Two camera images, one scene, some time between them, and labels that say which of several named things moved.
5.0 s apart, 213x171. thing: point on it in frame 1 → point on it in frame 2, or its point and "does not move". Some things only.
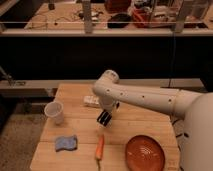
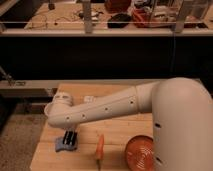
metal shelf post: x=87 y=16 does not move
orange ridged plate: x=144 y=153 does not move
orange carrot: x=99 y=148 does not move
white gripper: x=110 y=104 → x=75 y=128
